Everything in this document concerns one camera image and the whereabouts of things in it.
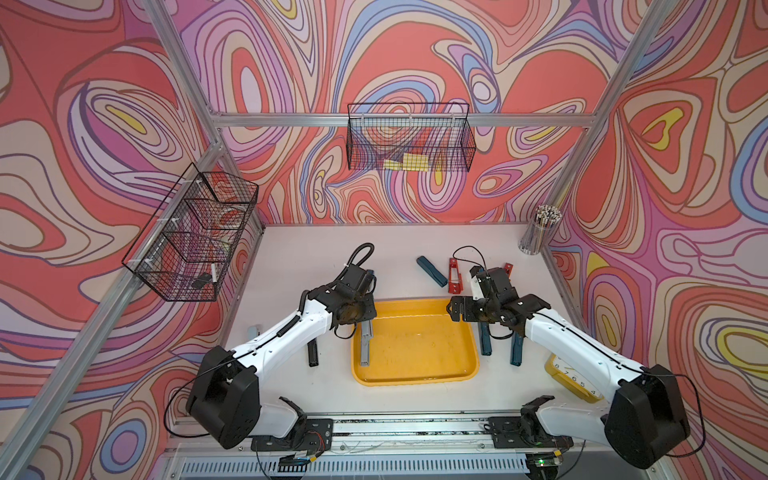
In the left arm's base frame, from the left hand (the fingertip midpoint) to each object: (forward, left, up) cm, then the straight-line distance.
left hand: (374, 310), depth 84 cm
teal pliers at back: (+21, -19, -9) cm, 30 cm away
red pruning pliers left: (+15, -27, -11) cm, 33 cm away
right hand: (-1, -26, -2) cm, 26 cm away
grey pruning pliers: (-8, +2, 0) cm, 8 cm away
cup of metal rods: (+31, -57, -4) cm, 65 cm away
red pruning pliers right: (+22, -47, -9) cm, 52 cm away
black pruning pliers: (-10, +18, -10) cm, 23 cm away
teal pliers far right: (-9, -41, -9) cm, 43 cm away
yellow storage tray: (-4, -12, -11) cm, 17 cm away
